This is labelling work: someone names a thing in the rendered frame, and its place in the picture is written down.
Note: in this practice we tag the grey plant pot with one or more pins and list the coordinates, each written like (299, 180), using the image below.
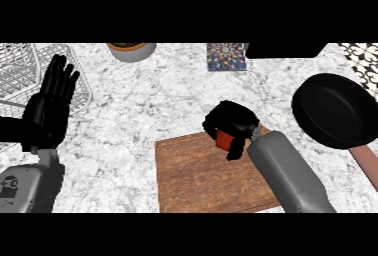
(132, 51)

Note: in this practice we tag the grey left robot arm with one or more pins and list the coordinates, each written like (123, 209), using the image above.
(27, 183)

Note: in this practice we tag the black appliance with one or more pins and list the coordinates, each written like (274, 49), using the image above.
(283, 50)

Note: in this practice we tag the red bell pepper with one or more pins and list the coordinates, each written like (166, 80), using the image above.
(225, 139)

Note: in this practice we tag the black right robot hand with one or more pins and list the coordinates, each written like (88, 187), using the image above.
(234, 120)

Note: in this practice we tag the brown wooden cutting board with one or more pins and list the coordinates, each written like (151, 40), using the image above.
(207, 176)

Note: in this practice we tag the black and white patterned mat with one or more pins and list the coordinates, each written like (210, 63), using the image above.
(364, 65)

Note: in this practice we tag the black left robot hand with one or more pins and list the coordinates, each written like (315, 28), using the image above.
(45, 113)

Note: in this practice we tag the colourful patterned box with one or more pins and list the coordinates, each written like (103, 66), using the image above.
(227, 56)

